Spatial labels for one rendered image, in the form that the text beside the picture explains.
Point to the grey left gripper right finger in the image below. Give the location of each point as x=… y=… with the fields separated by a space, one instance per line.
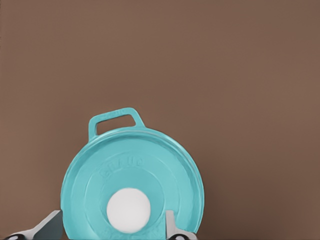
x=172 y=228

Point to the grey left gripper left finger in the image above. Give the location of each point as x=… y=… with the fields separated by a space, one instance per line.
x=45 y=226

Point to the teal pot lid white knob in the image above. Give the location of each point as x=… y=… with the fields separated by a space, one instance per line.
x=130 y=180

